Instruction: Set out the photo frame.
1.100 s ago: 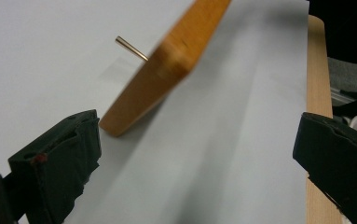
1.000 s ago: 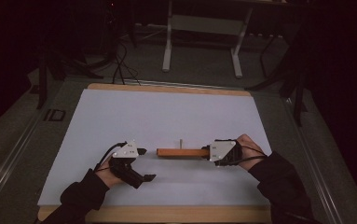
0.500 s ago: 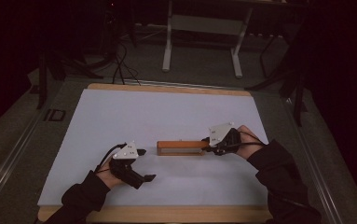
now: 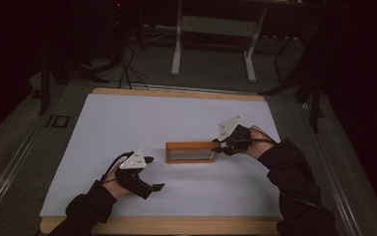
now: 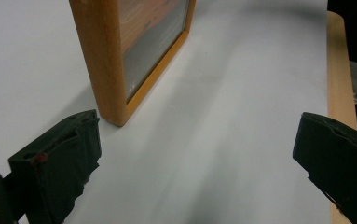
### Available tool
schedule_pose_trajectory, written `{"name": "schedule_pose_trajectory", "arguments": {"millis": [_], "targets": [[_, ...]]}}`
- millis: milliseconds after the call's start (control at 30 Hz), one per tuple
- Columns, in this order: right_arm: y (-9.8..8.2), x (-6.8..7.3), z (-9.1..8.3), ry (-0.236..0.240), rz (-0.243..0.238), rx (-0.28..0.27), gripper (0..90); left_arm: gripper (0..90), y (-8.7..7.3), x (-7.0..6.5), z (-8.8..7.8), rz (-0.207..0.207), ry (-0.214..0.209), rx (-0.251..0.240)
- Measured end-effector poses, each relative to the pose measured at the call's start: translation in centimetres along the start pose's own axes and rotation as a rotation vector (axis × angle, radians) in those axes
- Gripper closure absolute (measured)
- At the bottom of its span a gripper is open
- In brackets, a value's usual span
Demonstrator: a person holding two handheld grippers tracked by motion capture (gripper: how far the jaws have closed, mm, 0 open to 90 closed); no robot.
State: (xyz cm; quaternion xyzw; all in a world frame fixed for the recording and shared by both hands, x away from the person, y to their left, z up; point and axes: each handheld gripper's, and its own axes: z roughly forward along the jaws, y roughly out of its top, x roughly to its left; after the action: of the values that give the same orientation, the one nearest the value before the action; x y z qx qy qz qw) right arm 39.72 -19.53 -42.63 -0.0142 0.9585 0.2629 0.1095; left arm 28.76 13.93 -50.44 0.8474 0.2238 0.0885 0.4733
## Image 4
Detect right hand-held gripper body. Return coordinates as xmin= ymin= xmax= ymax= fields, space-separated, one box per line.
xmin=218 ymin=115 xmax=253 ymax=156

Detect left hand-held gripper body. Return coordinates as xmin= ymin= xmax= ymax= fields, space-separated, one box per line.
xmin=115 ymin=148 xmax=155 ymax=201

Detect wooden photo frame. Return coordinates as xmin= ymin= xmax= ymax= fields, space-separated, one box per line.
xmin=165 ymin=141 xmax=220 ymax=164

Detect person's left hand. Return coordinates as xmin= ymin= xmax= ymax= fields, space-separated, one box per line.
xmin=101 ymin=171 xmax=133 ymax=201

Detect person's right hand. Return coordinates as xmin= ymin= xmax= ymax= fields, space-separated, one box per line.
xmin=244 ymin=125 xmax=276 ymax=160

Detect white table mat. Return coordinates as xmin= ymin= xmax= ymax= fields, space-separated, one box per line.
xmin=39 ymin=92 xmax=283 ymax=218

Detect black floor plate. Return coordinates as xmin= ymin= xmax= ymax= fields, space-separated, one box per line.
xmin=46 ymin=114 xmax=70 ymax=129

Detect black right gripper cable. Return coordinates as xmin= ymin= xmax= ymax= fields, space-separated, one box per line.
xmin=249 ymin=127 xmax=279 ymax=146

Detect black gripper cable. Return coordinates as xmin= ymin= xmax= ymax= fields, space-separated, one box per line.
xmin=249 ymin=127 xmax=279 ymax=146
xmin=99 ymin=150 xmax=135 ymax=185

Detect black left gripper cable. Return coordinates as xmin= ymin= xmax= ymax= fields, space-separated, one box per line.
xmin=99 ymin=150 xmax=135 ymax=185

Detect black floor cables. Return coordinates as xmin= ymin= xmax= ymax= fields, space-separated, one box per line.
xmin=118 ymin=42 xmax=150 ymax=91

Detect white metal desk frame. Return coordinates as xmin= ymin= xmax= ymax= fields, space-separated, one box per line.
xmin=170 ymin=0 xmax=268 ymax=83

